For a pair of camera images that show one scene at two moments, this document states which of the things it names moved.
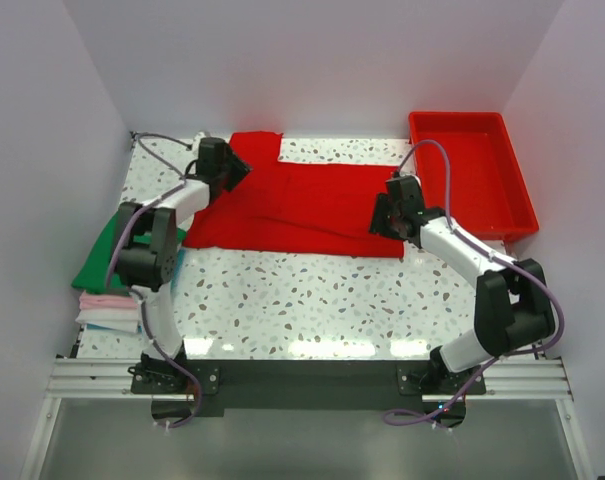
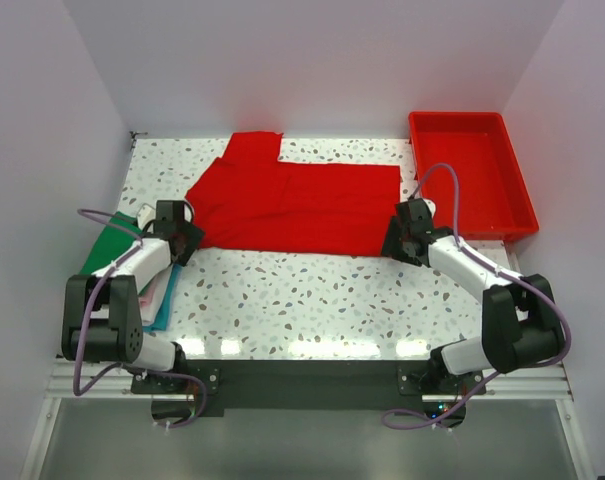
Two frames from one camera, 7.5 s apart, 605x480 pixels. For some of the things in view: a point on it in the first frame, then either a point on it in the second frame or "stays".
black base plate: (311, 388) stays
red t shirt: (284, 206) stays
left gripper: (241, 169) to (194, 235)
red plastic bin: (488, 194) stays
